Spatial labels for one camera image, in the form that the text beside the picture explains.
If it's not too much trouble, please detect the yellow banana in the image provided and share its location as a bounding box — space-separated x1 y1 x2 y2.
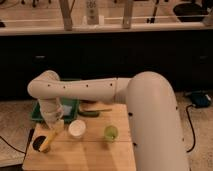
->
39 131 57 152

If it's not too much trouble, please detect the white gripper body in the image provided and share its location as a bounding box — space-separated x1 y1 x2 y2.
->
38 98 63 128

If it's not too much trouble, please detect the green plastic cup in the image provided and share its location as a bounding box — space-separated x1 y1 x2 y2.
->
104 125 118 142

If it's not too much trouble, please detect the black cable at left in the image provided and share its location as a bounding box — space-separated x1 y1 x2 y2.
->
0 128 36 155

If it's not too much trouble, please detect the white paper cup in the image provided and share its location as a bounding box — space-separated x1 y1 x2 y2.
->
68 120 86 139

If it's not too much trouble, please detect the blue device on floor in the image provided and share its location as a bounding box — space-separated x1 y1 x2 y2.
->
190 92 211 108

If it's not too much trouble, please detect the wooden spatula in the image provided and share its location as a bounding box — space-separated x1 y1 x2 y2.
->
79 103 112 112

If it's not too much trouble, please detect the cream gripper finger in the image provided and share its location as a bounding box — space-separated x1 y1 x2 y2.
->
54 120 64 134

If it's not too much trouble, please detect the black cable on floor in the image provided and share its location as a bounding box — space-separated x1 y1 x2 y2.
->
185 103 197 154

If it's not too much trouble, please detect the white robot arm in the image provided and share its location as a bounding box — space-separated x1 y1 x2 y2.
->
27 70 190 171

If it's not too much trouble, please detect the green plastic tray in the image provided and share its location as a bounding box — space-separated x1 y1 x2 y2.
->
30 78 82 124

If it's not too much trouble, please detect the green cucumber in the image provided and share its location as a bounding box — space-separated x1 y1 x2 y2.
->
78 110 100 117

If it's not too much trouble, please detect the light blue sponge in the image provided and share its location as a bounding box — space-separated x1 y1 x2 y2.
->
62 105 72 116

